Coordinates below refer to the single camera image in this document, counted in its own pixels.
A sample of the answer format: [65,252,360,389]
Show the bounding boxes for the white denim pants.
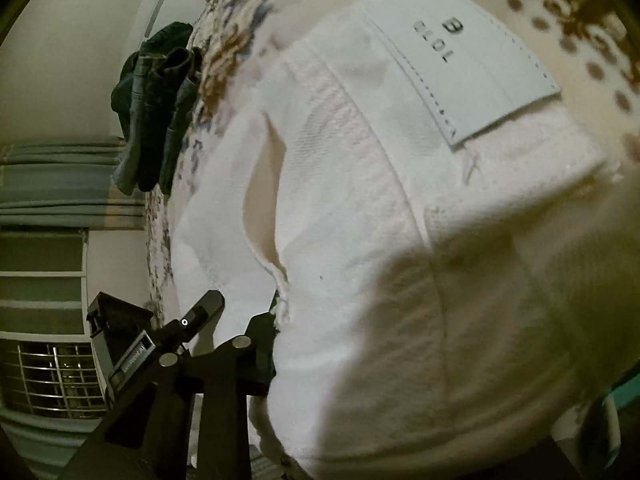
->
[171,0,639,479]

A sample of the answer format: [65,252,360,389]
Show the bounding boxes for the window with metal grille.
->
[1,231,106,419]

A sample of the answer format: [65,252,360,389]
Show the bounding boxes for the green window curtain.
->
[1,138,145,231]

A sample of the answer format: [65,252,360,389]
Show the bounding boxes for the dark green clothes pile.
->
[111,22,203,195]

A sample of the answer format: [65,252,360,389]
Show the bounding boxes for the floral beige bed blanket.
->
[142,0,640,331]

